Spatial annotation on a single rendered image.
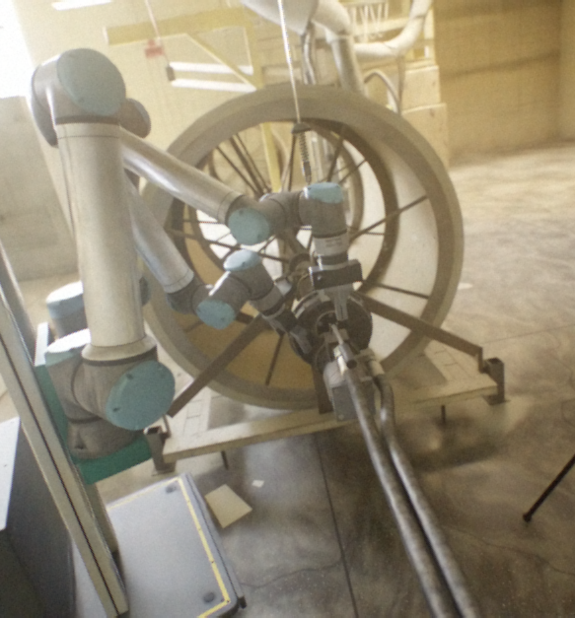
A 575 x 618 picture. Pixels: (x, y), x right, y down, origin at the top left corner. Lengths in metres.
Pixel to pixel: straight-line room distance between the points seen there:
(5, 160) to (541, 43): 12.20
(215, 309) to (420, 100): 7.36
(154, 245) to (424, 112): 7.24
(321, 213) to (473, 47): 12.82
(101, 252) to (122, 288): 0.08
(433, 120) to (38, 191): 6.00
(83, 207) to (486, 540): 1.83
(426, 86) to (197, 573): 7.59
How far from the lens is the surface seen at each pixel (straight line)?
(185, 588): 1.76
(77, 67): 1.00
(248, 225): 1.10
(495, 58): 14.11
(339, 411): 1.43
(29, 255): 8.14
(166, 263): 1.25
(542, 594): 2.06
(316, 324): 1.58
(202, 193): 1.17
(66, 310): 1.63
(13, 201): 8.03
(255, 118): 2.28
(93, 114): 1.00
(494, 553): 2.14
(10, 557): 1.47
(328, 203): 1.16
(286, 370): 3.02
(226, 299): 1.20
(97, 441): 1.26
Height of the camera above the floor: 1.61
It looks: 20 degrees down
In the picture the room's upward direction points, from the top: 10 degrees counter-clockwise
